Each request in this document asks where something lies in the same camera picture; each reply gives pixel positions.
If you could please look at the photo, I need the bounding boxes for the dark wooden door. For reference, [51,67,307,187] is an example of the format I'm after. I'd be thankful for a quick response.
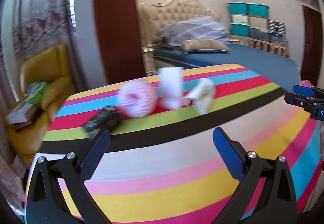
[300,6,323,86]

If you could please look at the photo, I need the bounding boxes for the white foam fruit net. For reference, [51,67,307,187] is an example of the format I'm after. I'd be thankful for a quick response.
[181,78,216,115]

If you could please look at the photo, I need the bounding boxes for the blue mattress bed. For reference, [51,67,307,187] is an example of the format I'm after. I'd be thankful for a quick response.
[154,44,300,92]

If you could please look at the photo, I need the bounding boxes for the grey storage bin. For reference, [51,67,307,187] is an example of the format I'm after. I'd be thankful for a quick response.
[250,27,270,42]

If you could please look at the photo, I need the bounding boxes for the small black box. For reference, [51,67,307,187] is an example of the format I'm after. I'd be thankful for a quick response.
[82,106,121,139]

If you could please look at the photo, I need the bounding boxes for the books on side table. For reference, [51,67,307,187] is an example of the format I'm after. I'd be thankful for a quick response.
[6,99,42,130]

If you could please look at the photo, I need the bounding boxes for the lace patterned curtain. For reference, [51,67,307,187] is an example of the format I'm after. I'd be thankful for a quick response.
[1,0,79,86]

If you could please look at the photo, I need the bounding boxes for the wooden crib rail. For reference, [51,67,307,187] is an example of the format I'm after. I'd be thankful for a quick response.
[230,34,288,57]

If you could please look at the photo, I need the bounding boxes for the white storage bin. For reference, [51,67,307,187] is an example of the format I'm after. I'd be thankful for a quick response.
[231,14,249,25]

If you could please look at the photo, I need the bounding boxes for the striped colourful tablecloth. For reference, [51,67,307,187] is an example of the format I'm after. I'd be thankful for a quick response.
[23,63,324,224]

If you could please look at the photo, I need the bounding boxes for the grey striped duvet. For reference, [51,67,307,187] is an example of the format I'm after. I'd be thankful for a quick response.
[160,16,230,46]

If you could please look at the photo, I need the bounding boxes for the pink foam fruit net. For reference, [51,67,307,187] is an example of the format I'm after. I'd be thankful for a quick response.
[117,80,157,118]

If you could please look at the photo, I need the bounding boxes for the white foam cube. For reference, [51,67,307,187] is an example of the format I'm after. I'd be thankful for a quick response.
[158,67,183,109]

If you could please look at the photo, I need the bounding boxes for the white bedside table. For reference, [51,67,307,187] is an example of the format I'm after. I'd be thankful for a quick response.
[142,47,157,76]

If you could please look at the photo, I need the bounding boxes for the dark red wooden pillar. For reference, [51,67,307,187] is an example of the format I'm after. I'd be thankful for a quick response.
[93,0,145,84]

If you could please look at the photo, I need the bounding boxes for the yellow leather armchair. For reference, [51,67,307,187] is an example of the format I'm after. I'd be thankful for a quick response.
[3,43,76,168]

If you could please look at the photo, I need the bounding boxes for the beige tufted headboard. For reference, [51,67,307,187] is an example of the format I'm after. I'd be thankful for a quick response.
[138,0,222,47]

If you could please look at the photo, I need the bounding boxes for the striped beige pillow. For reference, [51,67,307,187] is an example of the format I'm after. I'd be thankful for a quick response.
[181,40,231,53]

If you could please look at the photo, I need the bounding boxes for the person's hand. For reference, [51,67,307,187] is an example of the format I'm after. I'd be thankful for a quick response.
[320,121,324,172]

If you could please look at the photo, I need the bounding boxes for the pink lined trash bin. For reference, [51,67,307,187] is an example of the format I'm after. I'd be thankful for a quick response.
[298,80,314,88]

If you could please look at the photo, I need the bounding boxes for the teal storage bin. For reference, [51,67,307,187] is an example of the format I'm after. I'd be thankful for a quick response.
[228,2,249,15]
[248,3,270,18]
[231,23,250,37]

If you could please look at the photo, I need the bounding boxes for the black white checkered bag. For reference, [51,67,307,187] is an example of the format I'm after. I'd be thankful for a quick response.
[268,20,286,37]

